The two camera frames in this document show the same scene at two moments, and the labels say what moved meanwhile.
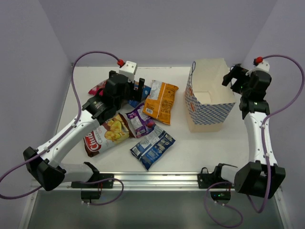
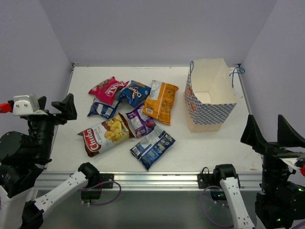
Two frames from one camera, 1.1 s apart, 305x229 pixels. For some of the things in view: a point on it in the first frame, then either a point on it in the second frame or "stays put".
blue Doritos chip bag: (146, 91) stays put
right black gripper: (238, 72) to (288, 137)
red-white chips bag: (111, 132) stays put
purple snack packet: (141, 121) stays put
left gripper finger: (140, 89) to (42, 101)
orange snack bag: (159, 103) stays put
